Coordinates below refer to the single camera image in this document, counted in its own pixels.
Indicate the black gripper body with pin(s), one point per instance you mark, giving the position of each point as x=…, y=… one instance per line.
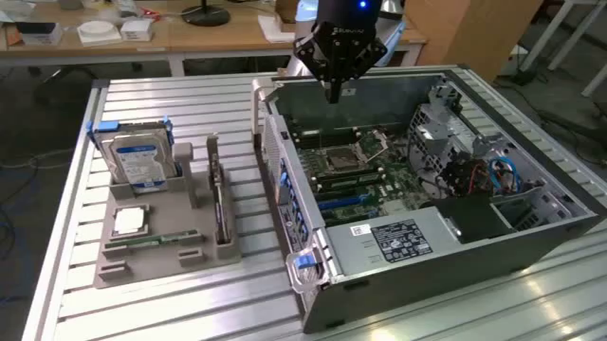
x=349, y=32

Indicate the black NVIDIA graphics card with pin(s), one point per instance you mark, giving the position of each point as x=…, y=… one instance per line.
x=222, y=206

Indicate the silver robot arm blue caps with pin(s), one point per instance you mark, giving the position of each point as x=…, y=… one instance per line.
x=298, y=65

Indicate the blue expansion slot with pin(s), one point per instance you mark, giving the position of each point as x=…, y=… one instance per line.
x=344, y=202

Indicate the white paper stack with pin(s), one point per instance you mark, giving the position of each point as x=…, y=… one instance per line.
x=276, y=30

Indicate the wooden cabinet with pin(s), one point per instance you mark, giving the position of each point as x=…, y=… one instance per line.
x=474, y=35

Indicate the black lamp base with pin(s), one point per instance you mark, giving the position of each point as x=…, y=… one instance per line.
x=206, y=17

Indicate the wooden desk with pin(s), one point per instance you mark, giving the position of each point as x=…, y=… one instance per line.
x=190, y=35

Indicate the metal disk bay cage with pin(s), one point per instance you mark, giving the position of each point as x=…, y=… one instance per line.
x=437, y=128

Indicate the metal socket cover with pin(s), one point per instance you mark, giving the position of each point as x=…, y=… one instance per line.
x=373, y=144

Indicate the CPU socket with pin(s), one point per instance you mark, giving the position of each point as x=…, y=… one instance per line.
x=344, y=158

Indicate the black power adapter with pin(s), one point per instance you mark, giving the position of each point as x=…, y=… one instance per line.
x=524, y=78

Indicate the small white carton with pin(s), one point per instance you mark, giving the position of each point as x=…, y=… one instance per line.
x=137, y=31

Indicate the installed RAM stick with labels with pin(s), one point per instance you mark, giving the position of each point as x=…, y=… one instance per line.
x=346, y=179

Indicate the green motherboard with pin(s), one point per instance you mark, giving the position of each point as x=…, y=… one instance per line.
x=398, y=184

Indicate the white round dish on box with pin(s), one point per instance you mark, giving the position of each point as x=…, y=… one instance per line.
x=100, y=33

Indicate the hard disk in blue caddy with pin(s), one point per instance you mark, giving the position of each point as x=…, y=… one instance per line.
x=138, y=163

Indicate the grey cup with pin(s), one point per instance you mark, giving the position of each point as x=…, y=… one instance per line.
x=70, y=4

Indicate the small metal disk bay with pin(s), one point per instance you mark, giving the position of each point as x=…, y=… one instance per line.
x=546, y=202

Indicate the grey power supply unit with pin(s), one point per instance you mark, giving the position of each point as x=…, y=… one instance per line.
x=346, y=248

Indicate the white box with dark lid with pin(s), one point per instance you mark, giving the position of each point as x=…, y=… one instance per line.
x=41, y=37

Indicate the blue case release latch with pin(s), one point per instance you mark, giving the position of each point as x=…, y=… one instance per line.
x=304, y=263

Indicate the silver CPU chip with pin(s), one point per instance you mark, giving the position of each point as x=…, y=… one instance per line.
x=129, y=222

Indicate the green RAM stick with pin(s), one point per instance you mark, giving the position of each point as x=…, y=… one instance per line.
x=152, y=238

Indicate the orange packet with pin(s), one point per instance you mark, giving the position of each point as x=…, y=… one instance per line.
x=13, y=37

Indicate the grey plastic parts rack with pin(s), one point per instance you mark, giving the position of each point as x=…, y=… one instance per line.
x=162, y=255

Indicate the dark grey open PC case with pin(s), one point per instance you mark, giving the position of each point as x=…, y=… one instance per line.
x=428, y=284

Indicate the white table frame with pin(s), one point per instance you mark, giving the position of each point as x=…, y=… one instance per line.
x=546, y=37

